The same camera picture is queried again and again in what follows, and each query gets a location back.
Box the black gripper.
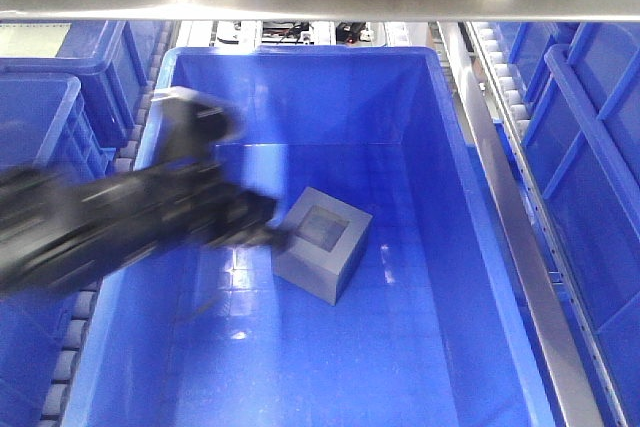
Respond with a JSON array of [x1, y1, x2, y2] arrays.
[[194, 166, 290, 250]]

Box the gray hollow cube base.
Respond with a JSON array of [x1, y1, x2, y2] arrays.
[[272, 187, 373, 305]]

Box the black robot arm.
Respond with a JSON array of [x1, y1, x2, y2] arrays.
[[1, 163, 291, 296]]

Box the blue bin left neighbor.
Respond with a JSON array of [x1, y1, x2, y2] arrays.
[[1, 73, 110, 426]]

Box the blue bin neighbor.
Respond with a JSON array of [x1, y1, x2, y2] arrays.
[[492, 22, 639, 426], [1, 73, 110, 426]]

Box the blue target bin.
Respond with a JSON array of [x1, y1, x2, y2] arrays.
[[63, 47, 554, 426]]

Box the blue bin right neighbor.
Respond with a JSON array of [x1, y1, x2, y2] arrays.
[[492, 22, 639, 426]]

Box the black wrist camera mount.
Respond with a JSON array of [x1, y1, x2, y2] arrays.
[[152, 86, 243, 165]]

